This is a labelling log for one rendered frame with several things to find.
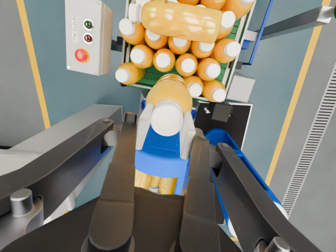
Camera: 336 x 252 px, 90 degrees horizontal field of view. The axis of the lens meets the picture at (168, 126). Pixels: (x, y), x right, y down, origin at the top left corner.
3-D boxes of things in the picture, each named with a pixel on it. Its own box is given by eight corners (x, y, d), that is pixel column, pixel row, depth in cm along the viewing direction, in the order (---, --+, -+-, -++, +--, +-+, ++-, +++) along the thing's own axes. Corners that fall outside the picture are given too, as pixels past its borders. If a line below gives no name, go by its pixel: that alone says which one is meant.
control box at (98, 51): (82, 68, 62) (65, 69, 52) (83, 4, 54) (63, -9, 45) (109, 73, 62) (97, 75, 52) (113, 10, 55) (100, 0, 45)
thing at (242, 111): (180, 212, 218) (181, 222, 204) (193, 97, 164) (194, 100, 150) (221, 214, 217) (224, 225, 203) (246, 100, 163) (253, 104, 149)
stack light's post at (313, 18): (217, 49, 148) (315, 21, 45) (218, 44, 147) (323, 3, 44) (222, 50, 148) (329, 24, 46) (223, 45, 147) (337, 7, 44)
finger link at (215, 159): (195, 148, 13) (232, 156, 13) (191, 126, 18) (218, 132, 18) (190, 163, 14) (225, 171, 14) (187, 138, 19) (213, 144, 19)
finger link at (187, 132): (188, 130, 15) (196, 131, 15) (185, 109, 21) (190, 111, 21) (179, 159, 16) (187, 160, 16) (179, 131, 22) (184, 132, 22)
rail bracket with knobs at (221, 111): (201, 111, 76) (205, 118, 67) (206, 95, 74) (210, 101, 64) (223, 115, 77) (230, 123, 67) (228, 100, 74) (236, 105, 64)
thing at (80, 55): (76, 60, 51) (74, 60, 50) (76, 47, 50) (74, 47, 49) (88, 63, 51) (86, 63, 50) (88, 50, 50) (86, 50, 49)
